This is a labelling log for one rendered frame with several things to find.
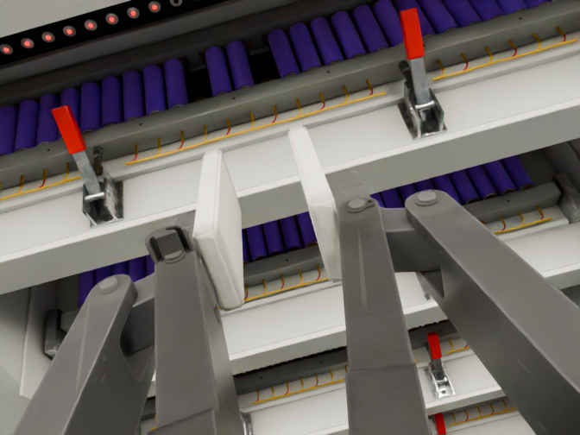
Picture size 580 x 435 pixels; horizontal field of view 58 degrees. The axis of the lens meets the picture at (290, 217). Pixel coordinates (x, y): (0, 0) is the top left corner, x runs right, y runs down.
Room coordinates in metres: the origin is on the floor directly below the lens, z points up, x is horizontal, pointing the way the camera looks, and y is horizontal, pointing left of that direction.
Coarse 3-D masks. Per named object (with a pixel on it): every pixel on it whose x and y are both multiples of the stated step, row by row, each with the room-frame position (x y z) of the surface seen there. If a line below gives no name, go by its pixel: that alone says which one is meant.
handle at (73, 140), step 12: (60, 108) 0.38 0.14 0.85; (60, 120) 0.37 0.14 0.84; (72, 120) 0.37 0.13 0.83; (60, 132) 0.37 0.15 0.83; (72, 132) 0.37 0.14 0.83; (72, 144) 0.37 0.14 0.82; (84, 144) 0.37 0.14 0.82; (84, 156) 0.37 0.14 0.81; (84, 168) 0.36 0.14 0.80; (84, 180) 0.36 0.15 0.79; (96, 180) 0.36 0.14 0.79; (96, 192) 0.36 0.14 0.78
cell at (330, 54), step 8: (320, 16) 0.48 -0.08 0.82; (312, 24) 0.48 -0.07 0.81; (320, 24) 0.47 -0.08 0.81; (328, 24) 0.47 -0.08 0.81; (312, 32) 0.47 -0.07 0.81; (320, 32) 0.46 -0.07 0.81; (328, 32) 0.46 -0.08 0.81; (320, 40) 0.45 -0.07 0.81; (328, 40) 0.45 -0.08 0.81; (336, 40) 0.45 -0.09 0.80; (320, 48) 0.45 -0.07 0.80; (328, 48) 0.44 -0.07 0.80; (336, 48) 0.44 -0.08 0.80; (328, 56) 0.43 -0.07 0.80; (336, 56) 0.42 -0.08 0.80; (328, 64) 0.42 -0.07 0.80
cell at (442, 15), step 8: (416, 0) 0.48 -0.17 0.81; (424, 0) 0.46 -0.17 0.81; (432, 0) 0.46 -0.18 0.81; (440, 0) 0.46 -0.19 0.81; (424, 8) 0.46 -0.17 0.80; (432, 8) 0.45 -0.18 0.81; (440, 8) 0.44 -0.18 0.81; (432, 16) 0.44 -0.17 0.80; (440, 16) 0.43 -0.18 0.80; (448, 16) 0.43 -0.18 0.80; (432, 24) 0.44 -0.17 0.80; (440, 24) 0.43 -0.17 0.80; (448, 24) 0.42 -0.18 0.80; (456, 24) 0.42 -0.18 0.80; (440, 32) 0.42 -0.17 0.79
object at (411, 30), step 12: (408, 12) 0.37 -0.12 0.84; (408, 24) 0.36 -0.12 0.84; (408, 36) 0.36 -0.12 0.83; (420, 36) 0.36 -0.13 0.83; (408, 48) 0.36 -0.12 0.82; (420, 48) 0.36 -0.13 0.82; (420, 60) 0.35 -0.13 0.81; (420, 72) 0.35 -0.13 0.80; (420, 84) 0.35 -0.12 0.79; (420, 96) 0.35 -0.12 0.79
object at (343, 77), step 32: (576, 0) 0.40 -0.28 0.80; (448, 32) 0.41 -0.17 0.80; (480, 32) 0.40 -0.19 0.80; (512, 32) 0.39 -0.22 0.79; (544, 32) 0.39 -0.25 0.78; (352, 64) 0.40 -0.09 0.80; (384, 64) 0.39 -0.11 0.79; (448, 64) 0.40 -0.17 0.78; (224, 96) 0.41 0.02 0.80; (256, 96) 0.40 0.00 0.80; (288, 96) 0.40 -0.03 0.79; (320, 96) 0.40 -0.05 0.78; (128, 128) 0.41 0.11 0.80; (160, 128) 0.40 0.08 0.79; (192, 128) 0.40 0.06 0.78; (256, 128) 0.39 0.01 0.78; (0, 160) 0.42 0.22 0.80; (32, 160) 0.41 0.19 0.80; (64, 160) 0.41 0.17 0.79
